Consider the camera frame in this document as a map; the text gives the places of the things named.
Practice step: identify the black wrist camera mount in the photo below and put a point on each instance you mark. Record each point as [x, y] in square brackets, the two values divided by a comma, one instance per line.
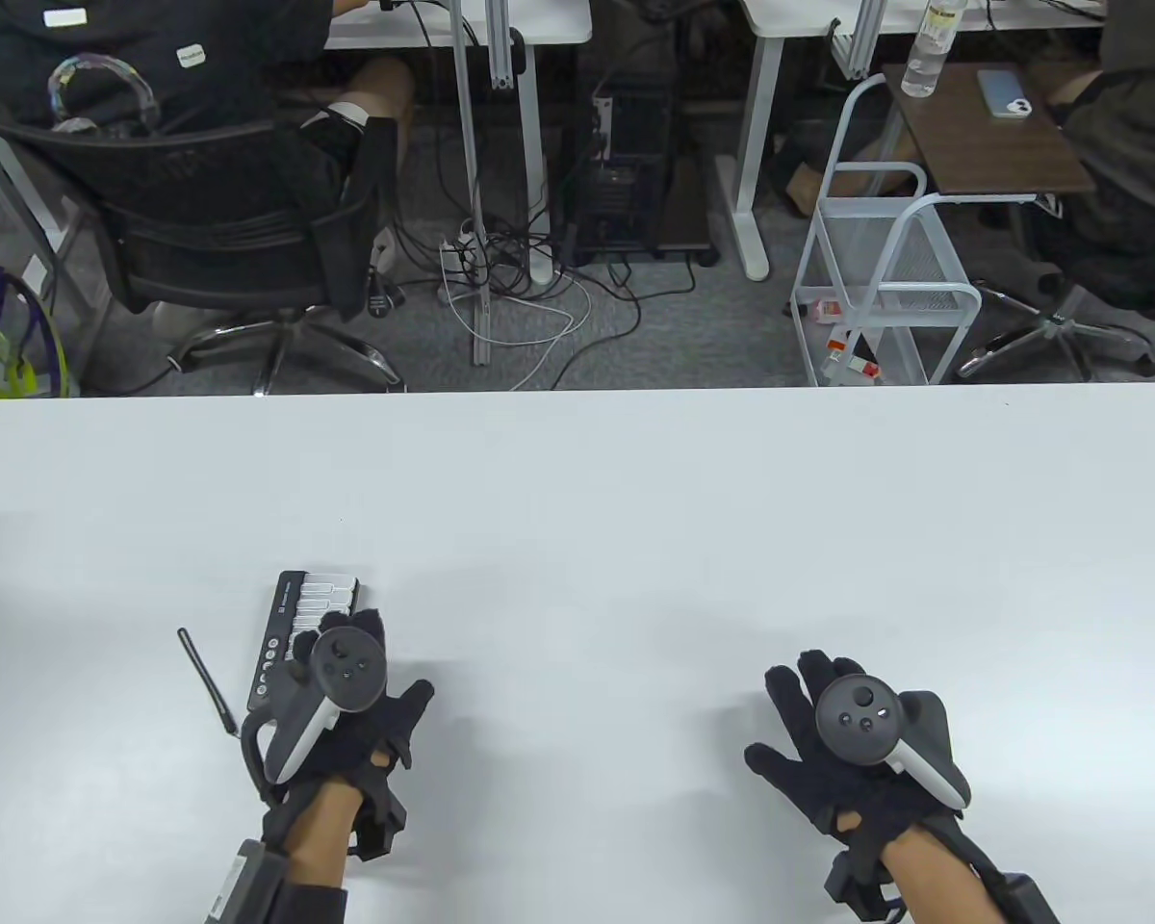
[380, 823]
[852, 881]

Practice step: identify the black chair with chrome base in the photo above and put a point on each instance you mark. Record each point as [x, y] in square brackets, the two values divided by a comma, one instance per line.
[1059, 327]

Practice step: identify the long aluminium profile post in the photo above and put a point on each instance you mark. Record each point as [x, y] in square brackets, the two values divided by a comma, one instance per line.
[469, 144]

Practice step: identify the person's left forearm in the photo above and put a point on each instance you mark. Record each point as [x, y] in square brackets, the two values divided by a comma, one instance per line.
[322, 828]

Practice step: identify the black right wrist sensor box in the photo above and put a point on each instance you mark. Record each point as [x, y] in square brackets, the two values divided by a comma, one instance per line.
[1030, 900]

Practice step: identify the clear plastic water bottle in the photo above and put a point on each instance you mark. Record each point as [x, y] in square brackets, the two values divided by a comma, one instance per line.
[924, 58]

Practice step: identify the black wrist sensor box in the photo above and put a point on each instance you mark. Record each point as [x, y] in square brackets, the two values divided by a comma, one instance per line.
[241, 885]
[1030, 900]

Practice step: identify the person's right hand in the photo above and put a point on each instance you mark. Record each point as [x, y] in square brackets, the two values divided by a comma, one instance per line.
[808, 731]

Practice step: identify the white power strip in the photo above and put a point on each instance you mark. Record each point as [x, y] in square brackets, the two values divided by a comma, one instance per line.
[452, 260]

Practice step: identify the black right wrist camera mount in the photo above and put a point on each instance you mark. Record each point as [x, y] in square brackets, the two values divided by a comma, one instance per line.
[852, 881]

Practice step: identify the grey hand controller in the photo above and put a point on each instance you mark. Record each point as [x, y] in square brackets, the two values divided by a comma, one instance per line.
[861, 717]
[346, 664]

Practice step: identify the brown wooden side table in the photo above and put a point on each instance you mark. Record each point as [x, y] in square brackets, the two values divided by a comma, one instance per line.
[972, 144]

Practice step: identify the white office desk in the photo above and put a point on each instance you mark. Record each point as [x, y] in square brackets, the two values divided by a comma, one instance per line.
[780, 14]
[539, 24]

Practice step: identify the person's right forearm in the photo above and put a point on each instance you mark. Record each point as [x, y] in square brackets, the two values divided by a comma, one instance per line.
[943, 876]

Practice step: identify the white metal trolley cart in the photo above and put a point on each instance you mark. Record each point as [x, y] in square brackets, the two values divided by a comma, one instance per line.
[910, 300]

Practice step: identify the black mesh office chair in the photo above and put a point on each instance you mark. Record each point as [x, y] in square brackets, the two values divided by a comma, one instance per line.
[221, 212]

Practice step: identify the red and white packet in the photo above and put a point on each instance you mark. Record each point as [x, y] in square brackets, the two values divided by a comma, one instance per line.
[861, 366]

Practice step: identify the person's left hand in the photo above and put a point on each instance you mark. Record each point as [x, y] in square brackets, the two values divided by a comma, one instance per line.
[356, 741]

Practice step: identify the pink small packet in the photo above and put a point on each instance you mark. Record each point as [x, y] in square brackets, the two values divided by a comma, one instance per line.
[828, 310]

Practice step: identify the black computer tower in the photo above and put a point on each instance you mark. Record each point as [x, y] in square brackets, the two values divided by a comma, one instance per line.
[626, 192]

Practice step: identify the black toy piano white keys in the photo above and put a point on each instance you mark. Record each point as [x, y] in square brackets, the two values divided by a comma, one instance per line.
[284, 616]

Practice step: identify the clear iridescent headphones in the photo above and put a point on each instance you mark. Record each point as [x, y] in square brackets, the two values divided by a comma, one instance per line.
[96, 61]

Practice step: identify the short aluminium profile piece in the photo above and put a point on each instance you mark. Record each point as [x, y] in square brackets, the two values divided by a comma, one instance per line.
[502, 48]
[859, 38]

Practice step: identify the black left wrist sensor box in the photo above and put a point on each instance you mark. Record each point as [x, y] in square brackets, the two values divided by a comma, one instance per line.
[241, 885]

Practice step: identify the light blue smartphone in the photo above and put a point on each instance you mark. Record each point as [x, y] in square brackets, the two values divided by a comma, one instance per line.
[996, 89]

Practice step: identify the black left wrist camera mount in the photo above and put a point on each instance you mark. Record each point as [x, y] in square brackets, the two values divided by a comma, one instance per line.
[380, 823]

